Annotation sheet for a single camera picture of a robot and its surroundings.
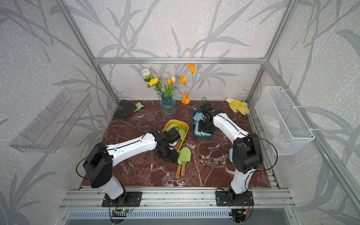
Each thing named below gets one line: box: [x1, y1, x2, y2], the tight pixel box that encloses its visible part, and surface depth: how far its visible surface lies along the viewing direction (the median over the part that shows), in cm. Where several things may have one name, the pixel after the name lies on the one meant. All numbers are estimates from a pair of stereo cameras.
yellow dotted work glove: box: [225, 97, 251, 116], surface depth 121 cm
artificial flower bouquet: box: [140, 63, 196, 105], surface depth 95 cm
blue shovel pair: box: [193, 112, 205, 128], surface depth 106 cm
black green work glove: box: [113, 101, 145, 119], surface depth 118 cm
